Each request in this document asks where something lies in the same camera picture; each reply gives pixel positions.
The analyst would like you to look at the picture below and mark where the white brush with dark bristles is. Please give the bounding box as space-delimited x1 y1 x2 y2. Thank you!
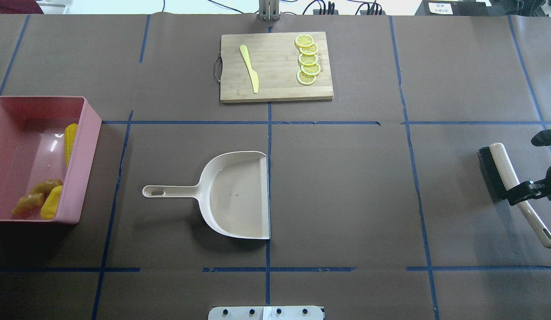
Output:
477 143 551 248

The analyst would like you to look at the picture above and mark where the beige plastic dustpan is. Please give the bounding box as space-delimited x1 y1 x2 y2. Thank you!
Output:
142 151 271 240

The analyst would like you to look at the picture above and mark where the pink plastic bin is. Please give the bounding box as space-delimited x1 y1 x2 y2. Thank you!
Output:
0 96 102 225

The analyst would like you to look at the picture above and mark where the black power box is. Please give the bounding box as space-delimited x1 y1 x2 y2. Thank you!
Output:
414 0 492 16

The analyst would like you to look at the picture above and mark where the orange black connector box far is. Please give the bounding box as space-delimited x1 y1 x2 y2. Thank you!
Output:
355 0 386 16

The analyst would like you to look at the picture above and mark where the orange black connector box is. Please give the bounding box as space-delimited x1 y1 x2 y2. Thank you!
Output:
313 0 339 16
355 0 386 16

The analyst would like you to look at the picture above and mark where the orange black connector box near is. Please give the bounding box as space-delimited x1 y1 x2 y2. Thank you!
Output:
313 0 339 16

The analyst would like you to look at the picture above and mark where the bamboo cutting board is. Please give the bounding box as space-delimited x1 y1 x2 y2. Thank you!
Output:
220 31 334 104

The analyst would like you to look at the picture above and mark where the yellow plastic knife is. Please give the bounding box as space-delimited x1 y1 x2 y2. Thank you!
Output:
239 44 260 94

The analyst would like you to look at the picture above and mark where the yellow toy corn cob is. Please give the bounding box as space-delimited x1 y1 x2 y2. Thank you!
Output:
64 122 78 168

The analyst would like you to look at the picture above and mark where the orange toy ginger root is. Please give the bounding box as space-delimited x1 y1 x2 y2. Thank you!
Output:
11 180 63 216

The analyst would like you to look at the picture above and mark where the red cloth roll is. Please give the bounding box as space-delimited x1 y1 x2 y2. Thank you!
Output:
0 0 44 14

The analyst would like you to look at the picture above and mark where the white pillar mount base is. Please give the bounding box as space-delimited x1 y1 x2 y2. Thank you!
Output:
208 305 326 320

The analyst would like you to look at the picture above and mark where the aluminium frame post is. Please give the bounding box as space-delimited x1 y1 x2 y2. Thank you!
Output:
257 0 281 21

